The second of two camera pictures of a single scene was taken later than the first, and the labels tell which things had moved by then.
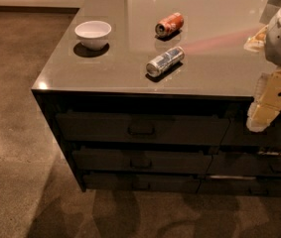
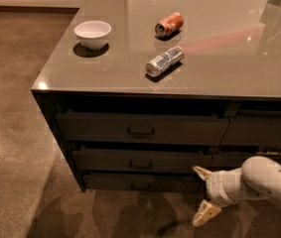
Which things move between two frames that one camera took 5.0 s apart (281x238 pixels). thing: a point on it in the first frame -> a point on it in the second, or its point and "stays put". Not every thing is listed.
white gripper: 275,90 -> 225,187
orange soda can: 169,24 stays put
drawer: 141,161 stays put
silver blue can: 165,61 stays put
